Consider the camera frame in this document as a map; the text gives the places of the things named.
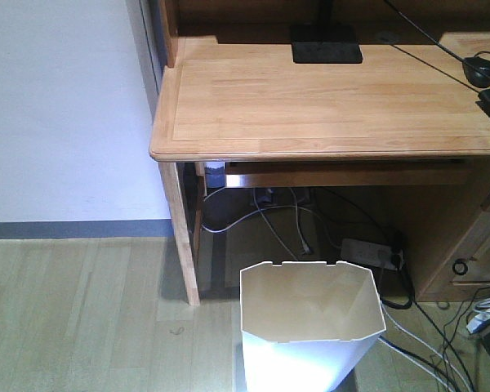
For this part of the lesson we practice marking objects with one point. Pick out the white plastic trash bin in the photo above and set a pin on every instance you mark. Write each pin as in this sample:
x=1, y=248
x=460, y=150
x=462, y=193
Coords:
x=305, y=325

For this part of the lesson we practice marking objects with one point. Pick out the white power strip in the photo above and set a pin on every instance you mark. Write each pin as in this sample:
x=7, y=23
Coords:
x=366, y=253

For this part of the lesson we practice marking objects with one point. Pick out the black monitor stand base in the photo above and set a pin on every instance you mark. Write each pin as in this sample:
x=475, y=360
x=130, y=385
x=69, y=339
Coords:
x=324, y=41

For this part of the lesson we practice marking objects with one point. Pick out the wooden desk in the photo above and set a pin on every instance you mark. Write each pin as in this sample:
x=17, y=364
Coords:
x=405, y=119

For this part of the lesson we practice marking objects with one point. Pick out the black computer mouse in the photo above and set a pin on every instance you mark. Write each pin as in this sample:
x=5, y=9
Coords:
x=477, y=71

